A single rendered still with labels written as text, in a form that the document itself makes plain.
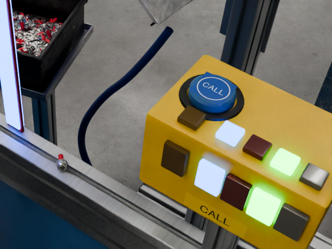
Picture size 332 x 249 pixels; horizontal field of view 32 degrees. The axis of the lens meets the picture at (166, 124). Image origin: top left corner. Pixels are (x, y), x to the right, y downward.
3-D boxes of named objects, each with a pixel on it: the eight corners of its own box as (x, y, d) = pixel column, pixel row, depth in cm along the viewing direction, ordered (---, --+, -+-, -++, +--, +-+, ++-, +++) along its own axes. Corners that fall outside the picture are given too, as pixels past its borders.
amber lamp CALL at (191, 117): (206, 118, 47) (207, 113, 46) (195, 132, 46) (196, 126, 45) (187, 109, 47) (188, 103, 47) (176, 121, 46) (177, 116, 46)
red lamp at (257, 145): (271, 148, 45) (273, 143, 45) (262, 162, 44) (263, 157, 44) (251, 138, 46) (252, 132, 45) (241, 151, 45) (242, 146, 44)
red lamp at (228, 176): (245, 207, 47) (253, 185, 44) (242, 212, 46) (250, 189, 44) (222, 194, 47) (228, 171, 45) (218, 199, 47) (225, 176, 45)
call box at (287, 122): (331, 202, 55) (371, 127, 48) (290, 280, 49) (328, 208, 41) (189, 128, 60) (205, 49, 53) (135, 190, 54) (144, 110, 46)
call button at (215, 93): (241, 99, 50) (246, 84, 48) (220, 125, 47) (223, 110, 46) (201, 79, 51) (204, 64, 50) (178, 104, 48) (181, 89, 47)
